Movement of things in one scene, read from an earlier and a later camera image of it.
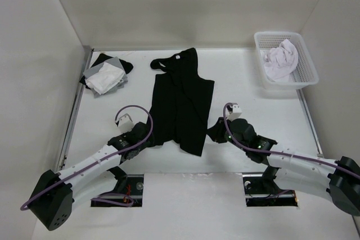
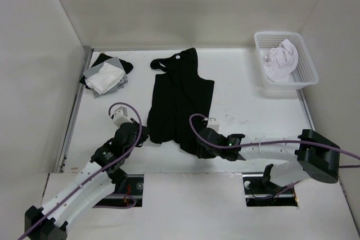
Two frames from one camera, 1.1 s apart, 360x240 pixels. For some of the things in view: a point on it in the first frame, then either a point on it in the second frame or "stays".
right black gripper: (215, 131) -> (202, 153)
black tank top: (181, 102) stays
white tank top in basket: (279, 62) stays
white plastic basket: (304, 75) stays
